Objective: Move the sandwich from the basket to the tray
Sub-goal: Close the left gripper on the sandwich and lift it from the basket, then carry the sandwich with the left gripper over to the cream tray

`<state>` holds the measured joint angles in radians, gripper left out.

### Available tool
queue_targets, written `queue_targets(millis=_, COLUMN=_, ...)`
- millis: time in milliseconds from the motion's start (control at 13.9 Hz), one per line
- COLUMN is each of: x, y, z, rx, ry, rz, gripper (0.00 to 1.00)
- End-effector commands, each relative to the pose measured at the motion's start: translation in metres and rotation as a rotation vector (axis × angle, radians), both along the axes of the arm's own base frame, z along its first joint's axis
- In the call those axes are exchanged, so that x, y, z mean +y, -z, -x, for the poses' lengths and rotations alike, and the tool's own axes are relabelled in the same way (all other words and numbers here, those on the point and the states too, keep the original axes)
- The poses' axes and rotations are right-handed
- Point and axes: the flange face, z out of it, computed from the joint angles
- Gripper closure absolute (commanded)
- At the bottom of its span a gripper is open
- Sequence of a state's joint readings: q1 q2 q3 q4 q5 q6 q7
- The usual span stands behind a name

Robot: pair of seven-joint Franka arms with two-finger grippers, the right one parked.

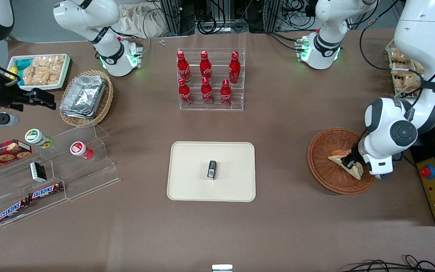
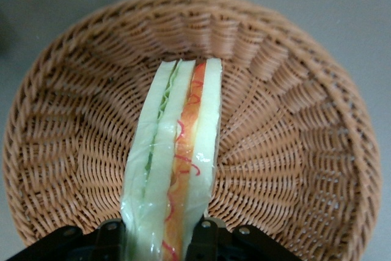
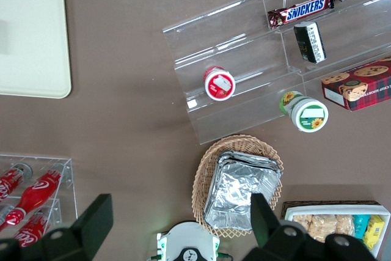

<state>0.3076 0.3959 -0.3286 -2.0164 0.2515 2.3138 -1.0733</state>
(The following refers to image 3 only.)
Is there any white rectangular snack tray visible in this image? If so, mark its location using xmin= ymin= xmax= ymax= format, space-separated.
xmin=283 ymin=205 xmax=391 ymax=259

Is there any red cola bottle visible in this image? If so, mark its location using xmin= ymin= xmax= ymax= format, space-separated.
xmin=0 ymin=163 xmax=34 ymax=204
xmin=5 ymin=170 xmax=64 ymax=226
xmin=13 ymin=211 xmax=53 ymax=249

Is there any red tartan cookie box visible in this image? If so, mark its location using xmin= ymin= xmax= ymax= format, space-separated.
xmin=321 ymin=56 xmax=391 ymax=112

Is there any beige plastic serving tray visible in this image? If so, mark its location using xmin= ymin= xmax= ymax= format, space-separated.
xmin=0 ymin=0 xmax=73 ymax=100

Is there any black and white small box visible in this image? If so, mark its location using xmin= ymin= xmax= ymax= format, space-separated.
xmin=293 ymin=21 xmax=327 ymax=65

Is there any green sunflower lid cup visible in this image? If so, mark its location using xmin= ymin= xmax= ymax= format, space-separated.
xmin=278 ymin=90 xmax=330 ymax=133

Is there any yellow snack packet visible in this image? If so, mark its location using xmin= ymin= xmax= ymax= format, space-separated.
xmin=362 ymin=214 xmax=386 ymax=251

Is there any clear acrylic step display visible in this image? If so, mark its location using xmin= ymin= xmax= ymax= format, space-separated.
xmin=161 ymin=0 xmax=391 ymax=146

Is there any stack of foil trays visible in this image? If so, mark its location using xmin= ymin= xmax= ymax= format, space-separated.
xmin=203 ymin=150 xmax=284 ymax=232

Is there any dark brown tray base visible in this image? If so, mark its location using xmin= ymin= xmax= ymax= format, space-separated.
xmin=280 ymin=200 xmax=389 ymax=222

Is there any teal snack packet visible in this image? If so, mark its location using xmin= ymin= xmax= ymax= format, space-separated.
xmin=352 ymin=213 xmax=373 ymax=241

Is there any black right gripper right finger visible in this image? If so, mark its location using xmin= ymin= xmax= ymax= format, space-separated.
xmin=249 ymin=192 xmax=310 ymax=261

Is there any clear acrylic bottle rack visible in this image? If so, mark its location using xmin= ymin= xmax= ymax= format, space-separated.
xmin=0 ymin=153 xmax=79 ymax=242

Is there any oval light wicker basket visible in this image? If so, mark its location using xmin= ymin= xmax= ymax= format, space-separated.
xmin=191 ymin=133 xmax=284 ymax=239

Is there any red lid cup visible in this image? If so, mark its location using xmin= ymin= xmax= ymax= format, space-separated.
xmin=203 ymin=65 xmax=236 ymax=101

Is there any clear bag of crackers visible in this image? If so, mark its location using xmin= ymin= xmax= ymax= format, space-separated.
xmin=292 ymin=213 xmax=316 ymax=239
xmin=335 ymin=213 xmax=356 ymax=238
xmin=311 ymin=213 xmax=338 ymax=244

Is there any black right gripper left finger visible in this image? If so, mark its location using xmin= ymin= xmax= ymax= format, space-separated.
xmin=39 ymin=193 xmax=114 ymax=261

